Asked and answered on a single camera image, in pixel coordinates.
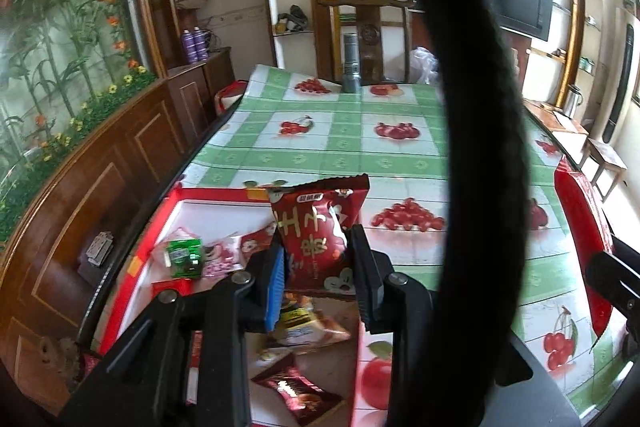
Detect dark red snack packet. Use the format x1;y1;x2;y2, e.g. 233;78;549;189
267;173;371;299

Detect white plastic bag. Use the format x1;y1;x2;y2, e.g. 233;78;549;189
410;47;441;85

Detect red and white bag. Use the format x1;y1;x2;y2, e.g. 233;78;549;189
215;82;246;114

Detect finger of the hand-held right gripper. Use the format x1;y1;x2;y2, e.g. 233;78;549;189
585;234;640;338

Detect wooden side table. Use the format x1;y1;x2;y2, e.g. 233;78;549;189
522;99;591;138

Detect brown gold snack packet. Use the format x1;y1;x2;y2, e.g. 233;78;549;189
260;292;353;350

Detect maroon snack packet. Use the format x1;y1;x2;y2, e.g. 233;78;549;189
250;354;346;427

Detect flower wall mural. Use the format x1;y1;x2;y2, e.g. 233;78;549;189
0;0;158;248

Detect red gift box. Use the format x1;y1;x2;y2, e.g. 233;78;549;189
95;187;371;427

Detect green snack packet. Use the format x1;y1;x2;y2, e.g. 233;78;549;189
165;237;205;280

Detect long red snack packet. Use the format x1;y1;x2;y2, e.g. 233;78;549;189
151;279;193;299

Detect low wooden cabinet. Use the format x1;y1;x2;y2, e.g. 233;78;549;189
167;47;236;148

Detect red patterned snack packet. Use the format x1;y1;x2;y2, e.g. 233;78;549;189
239;227;277;268

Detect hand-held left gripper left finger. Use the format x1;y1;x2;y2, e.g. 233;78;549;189
57;234;288;427

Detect thick black cable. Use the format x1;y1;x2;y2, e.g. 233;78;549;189
372;0;526;427

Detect green fruit-print tablecloth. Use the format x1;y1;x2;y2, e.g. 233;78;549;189
175;64;640;427

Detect white standing air conditioner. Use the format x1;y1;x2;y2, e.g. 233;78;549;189
602;7;640;142

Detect dark tool on shelf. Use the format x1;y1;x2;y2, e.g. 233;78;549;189
275;6;312;34

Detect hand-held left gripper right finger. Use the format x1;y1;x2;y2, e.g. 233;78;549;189
350;224;536;427

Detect dark wooden chair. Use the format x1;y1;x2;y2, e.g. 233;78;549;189
317;0;426;85

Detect wooden stool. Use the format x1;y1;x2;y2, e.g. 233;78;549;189
580;137;628;202

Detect grey wall socket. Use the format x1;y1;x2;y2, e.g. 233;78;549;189
85;231;113;265

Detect red gift box lid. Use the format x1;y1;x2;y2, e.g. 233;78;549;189
552;157;616;353

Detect grey flashlight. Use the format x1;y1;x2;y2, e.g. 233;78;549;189
341;33;362;94

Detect steel kettle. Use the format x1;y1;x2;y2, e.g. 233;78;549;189
565;84;583;115

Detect pink snack packet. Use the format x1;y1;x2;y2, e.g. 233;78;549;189
202;234;246;278

